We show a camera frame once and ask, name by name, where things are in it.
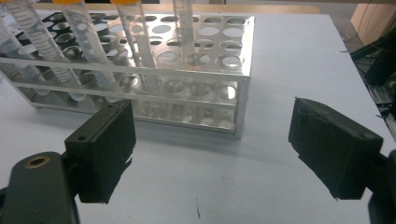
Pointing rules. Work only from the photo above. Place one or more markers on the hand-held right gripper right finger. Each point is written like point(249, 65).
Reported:
point(333, 146)

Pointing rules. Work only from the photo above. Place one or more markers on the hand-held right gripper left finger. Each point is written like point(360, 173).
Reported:
point(102, 149)

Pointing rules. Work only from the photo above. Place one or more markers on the orange-capped clear test tube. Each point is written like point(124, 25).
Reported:
point(84, 34)
point(9, 46)
point(137, 37)
point(185, 31)
point(37, 40)

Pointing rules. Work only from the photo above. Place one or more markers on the metal test tube rack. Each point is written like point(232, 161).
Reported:
point(199, 74)

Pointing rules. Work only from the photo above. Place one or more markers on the black metal stand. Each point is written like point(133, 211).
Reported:
point(381, 62)

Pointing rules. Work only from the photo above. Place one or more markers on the light wooden cabinet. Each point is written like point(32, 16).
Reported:
point(370, 21)

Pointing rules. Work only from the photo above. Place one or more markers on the aluminium floor rail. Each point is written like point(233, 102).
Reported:
point(387, 109)

